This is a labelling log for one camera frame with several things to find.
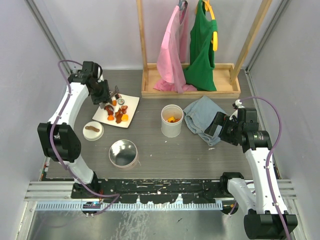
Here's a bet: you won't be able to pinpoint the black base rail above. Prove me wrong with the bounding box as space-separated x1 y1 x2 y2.
71 177 241 205

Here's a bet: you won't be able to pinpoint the pink hanging shirt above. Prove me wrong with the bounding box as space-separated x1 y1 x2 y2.
153 6 197 94

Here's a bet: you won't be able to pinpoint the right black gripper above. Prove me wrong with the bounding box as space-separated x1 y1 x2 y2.
204 111 243 146

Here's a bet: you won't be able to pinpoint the wooden clothes rack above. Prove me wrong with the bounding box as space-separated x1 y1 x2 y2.
136 0 272 99

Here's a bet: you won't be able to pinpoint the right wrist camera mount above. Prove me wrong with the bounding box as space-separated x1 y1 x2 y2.
230 99 244 119

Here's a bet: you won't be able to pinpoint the orange food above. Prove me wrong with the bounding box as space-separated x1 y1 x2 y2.
167 116 180 123

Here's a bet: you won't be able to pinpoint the yellow clothes hanger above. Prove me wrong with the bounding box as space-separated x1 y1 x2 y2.
194 0 219 52

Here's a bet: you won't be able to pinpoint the tall white cylinder container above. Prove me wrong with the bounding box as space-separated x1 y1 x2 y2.
160 104 184 138

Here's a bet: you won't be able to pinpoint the green hanging tank top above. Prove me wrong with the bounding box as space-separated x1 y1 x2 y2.
183 0 218 92

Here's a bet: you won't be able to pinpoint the blue denim shorts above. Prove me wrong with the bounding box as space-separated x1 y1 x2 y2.
183 96 226 146

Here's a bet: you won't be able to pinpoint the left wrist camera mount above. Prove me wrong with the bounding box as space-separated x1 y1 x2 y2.
98 65 103 82

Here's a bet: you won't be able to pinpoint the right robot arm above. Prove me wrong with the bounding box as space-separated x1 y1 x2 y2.
205 107 298 240

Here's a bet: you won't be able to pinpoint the metal tongs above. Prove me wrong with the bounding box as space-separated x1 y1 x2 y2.
99 85 119 109

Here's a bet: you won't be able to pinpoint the pink metal bowl container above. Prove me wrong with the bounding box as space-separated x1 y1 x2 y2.
108 139 139 171

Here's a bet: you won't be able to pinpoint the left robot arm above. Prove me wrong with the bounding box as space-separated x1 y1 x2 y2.
37 61 112 198

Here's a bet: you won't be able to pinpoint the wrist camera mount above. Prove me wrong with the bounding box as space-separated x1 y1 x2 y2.
98 65 103 82
230 99 244 119

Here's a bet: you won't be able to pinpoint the white lid with brown strap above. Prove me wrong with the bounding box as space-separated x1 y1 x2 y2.
82 121 104 141

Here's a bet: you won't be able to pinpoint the white square plate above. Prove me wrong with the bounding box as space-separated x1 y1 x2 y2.
92 93 140 129

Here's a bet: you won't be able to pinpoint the grey clothes hanger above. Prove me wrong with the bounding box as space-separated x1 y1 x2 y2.
177 0 188 11

